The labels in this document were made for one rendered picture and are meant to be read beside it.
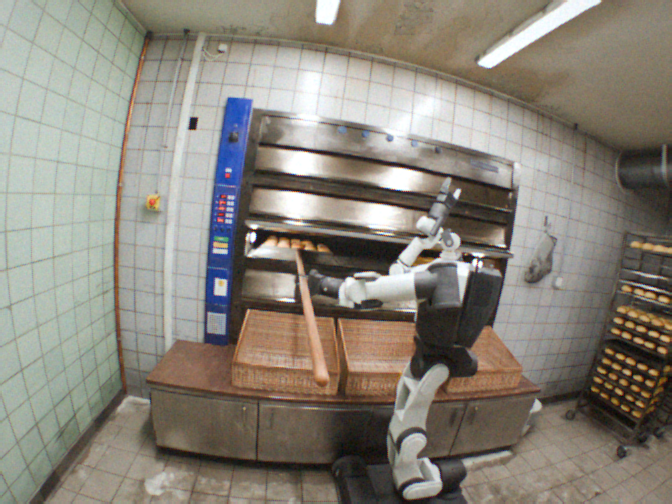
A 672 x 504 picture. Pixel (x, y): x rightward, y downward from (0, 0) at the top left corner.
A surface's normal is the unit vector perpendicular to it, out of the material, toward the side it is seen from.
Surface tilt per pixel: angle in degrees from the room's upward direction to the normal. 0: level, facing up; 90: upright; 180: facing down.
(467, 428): 90
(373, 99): 90
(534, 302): 90
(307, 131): 92
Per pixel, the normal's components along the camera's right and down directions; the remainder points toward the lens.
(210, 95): 0.13, 0.15
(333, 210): 0.17, -0.20
